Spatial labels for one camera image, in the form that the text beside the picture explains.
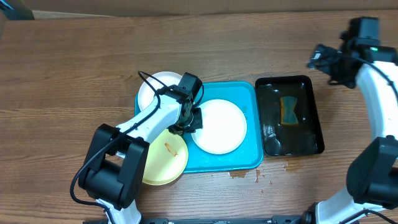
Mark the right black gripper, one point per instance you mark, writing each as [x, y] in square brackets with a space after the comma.
[319, 58]

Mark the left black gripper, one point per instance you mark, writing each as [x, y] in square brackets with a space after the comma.
[198, 124]

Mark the white plate with brown smear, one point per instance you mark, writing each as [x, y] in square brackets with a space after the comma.
[224, 127]

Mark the white plate with red smear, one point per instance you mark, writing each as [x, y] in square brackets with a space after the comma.
[146, 95]

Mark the green yellow sponge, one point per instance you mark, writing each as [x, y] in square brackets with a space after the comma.
[287, 110]

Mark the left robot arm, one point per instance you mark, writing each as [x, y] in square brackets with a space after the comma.
[112, 173]

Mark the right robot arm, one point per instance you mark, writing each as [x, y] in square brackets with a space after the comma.
[371, 180]

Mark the teal plastic tray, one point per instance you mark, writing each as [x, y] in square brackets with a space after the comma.
[250, 152]

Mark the black water tray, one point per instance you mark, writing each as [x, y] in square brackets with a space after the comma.
[304, 138]

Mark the yellow plate with smear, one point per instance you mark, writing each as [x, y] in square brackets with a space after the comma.
[166, 160]

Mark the dark object top-left corner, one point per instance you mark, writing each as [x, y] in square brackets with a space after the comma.
[16, 10]

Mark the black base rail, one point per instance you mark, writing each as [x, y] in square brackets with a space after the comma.
[277, 219]

